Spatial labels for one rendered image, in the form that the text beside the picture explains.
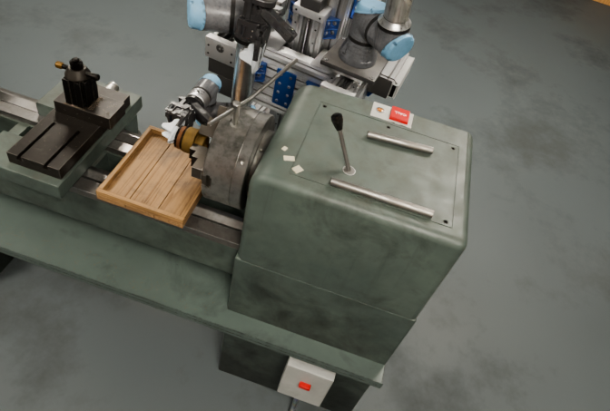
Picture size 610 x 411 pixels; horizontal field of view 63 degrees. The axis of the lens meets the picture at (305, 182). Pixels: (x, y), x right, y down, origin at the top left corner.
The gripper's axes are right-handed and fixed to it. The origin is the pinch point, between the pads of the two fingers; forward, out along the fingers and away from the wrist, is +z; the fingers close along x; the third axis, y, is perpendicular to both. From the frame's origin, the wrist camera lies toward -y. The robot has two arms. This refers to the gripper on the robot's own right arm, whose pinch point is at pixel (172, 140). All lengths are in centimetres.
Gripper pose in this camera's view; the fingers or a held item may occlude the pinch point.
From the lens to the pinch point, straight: 162.9
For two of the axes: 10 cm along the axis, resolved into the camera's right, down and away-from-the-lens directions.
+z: -2.9, 6.5, -7.0
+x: 1.8, -6.8, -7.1
